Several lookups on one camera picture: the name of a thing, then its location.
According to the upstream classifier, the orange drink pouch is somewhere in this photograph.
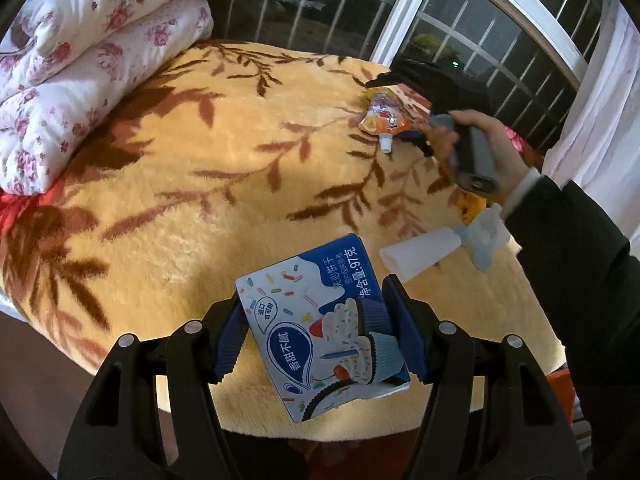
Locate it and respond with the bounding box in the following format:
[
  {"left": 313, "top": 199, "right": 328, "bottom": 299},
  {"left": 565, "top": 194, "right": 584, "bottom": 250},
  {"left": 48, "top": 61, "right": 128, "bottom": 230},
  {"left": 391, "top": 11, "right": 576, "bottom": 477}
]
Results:
[{"left": 359, "top": 85, "right": 433, "bottom": 155}]

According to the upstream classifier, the white foam strip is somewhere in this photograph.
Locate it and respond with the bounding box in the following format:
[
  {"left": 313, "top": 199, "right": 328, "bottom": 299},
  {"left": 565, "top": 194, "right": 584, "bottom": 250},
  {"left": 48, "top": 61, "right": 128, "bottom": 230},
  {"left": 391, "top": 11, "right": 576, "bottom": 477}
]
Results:
[{"left": 379, "top": 226, "right": 461, "bottom": 281}]

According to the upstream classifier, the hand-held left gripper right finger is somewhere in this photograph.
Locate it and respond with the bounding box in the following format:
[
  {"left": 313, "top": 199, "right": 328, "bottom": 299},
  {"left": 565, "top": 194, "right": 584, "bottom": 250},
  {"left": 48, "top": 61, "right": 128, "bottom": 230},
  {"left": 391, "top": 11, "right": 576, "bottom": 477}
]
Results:
[{"left": 381, "top": 274, "right": 586, "bottom": 480}]

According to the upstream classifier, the person's right hand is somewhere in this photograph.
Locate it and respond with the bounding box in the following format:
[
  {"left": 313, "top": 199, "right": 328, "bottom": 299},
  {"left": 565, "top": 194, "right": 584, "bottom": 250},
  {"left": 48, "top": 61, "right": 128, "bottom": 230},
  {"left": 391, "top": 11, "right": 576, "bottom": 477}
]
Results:
[{"left": 425, "top": 110, "right": 543, "bottom": 206}]

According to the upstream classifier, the yellow floral plush blanket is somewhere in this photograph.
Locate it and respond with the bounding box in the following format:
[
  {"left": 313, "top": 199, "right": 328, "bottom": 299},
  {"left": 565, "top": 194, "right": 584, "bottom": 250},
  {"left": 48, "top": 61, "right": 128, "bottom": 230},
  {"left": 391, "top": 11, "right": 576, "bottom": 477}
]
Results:
[{"left": 0, "top": 40, "right": 566, "bottom": 433}]

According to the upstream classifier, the blue white cookie box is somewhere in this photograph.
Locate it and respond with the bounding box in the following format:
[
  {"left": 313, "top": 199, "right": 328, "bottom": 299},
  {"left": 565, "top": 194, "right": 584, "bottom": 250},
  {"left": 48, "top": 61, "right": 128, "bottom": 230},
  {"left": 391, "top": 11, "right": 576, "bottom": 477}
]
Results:
[{"left": 235, "top": 232, "right": 412, "bottom": 423}]

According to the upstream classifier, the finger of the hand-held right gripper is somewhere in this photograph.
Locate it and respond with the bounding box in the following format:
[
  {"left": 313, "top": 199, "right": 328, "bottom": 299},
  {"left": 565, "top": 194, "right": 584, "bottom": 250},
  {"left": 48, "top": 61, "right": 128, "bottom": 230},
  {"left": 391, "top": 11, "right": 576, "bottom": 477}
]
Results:
[
  {"left": 400, "top": 130, "right": 436, "bottom": 158},
  {"left": 366, "top": 72, "right": 416, "bottom": 89}
]

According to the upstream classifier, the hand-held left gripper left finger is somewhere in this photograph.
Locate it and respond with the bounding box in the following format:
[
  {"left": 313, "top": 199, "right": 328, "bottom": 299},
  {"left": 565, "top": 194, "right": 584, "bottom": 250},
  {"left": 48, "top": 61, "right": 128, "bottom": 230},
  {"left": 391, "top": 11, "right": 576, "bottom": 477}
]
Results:
[{"left": 59, "top": 294, "right": 251, "bottom": 480}]

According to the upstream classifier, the pink floral white quilt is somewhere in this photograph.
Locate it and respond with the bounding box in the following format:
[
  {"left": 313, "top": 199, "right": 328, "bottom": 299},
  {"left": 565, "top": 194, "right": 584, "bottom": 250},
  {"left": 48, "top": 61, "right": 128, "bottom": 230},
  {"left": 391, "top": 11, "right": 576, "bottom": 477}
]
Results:
[{"left": 0, "top": 0, "right": 236, "bottom": 196}]

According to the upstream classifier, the white window frame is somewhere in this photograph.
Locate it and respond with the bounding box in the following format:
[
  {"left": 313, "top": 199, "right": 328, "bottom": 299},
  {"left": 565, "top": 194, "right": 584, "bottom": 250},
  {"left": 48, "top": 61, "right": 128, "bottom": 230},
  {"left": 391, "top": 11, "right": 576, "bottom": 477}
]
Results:
[{"left": 370, "top": 0, "right": 601, "bottom": 91}]

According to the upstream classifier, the pale blue plastic piece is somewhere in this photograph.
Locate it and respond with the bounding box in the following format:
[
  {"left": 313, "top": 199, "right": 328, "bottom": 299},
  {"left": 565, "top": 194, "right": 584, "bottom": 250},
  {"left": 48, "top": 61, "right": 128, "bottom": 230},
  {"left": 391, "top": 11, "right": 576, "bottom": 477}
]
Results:
[{"left": 454, "top": 204, "right": 511, "bottom": 272}]

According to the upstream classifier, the white curtain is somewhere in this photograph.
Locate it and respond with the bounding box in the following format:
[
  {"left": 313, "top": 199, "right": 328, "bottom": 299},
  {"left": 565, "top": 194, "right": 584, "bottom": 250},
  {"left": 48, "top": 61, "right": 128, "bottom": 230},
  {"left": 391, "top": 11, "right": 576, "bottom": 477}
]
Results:
[{"left": 542, "top": 0, "right": 640, "bottom": 241}]

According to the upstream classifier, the person's right forearm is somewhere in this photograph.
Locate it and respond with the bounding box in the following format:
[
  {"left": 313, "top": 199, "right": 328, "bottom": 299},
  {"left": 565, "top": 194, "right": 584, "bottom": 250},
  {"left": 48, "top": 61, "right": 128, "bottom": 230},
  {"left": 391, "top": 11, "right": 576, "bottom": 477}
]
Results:
[{"left": 500, "top": 170, "right": 640, "bottom": 480}]

